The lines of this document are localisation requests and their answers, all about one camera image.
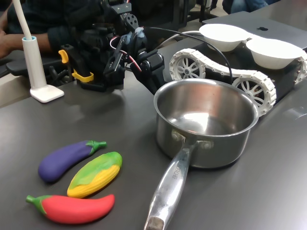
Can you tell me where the purple toy aubergine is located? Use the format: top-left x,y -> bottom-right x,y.
38,140 -> 107,183

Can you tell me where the person's hand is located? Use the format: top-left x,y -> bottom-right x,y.
0,30 -> 13,58

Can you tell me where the pale grey putty lump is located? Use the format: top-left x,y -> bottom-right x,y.
124,26 -> 146,46

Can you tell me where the black office chair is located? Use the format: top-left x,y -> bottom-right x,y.
134,0 -> 218,31

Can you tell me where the tracked vehicle with white tracks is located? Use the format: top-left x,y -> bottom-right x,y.
169,31 -> 307,118

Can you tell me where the black yellow clamp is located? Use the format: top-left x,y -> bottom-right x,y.
58,44 -> 94,91

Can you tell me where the white bowl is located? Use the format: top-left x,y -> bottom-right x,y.
246,38 -> 304,70
199,23 -> 251,52

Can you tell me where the yellow green toy corn cob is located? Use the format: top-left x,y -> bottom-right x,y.
67,151 -> 123,199

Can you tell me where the person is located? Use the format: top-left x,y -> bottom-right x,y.
0,0 -> 108,59
222,0 -> 281,14

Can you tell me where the black armrest pad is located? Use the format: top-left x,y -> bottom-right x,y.
5,58 -> 33,77

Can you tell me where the grey laptop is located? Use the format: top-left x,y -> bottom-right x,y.
202,18 -> 307,52

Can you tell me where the red toy chilli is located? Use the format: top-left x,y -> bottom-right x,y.
25,194 -> 116,225

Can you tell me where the black wrist camera board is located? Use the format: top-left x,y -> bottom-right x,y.
103,35 -> 126,75

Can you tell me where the long black cable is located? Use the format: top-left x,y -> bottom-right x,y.
143,27 -> 233,85

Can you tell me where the steel pan with long handle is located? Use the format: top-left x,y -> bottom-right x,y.
143,80 -> 261,230

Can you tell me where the white post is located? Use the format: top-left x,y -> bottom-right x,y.
12,0 -> 65,104

